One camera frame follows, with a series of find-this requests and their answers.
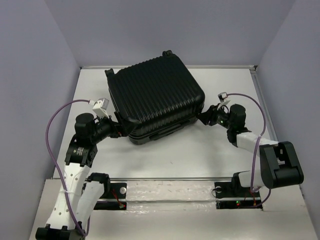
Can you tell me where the black ribbed hard suitcase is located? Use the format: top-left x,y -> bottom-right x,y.
104,50 -> 206,145

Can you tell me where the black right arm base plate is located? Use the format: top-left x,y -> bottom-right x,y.
211,181 -> 263,210

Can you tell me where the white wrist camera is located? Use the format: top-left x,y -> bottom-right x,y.
88,98 -> 110,119
217,92 -> 230,110

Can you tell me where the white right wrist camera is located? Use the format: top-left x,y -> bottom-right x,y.
217,92 -> 230,110

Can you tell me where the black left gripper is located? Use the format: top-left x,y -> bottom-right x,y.
91,111 -> 137,143

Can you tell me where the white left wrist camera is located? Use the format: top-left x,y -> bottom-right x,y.
88,98 -> 110,119

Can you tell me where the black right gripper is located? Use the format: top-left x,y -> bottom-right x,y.
196,102 -> 233,130

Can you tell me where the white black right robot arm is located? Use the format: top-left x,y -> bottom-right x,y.
197,104 -> 305,196

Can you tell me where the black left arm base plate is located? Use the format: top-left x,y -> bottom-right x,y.
94,182 -> 127,211

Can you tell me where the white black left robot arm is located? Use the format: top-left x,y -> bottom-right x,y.
35,113 -> 139,240

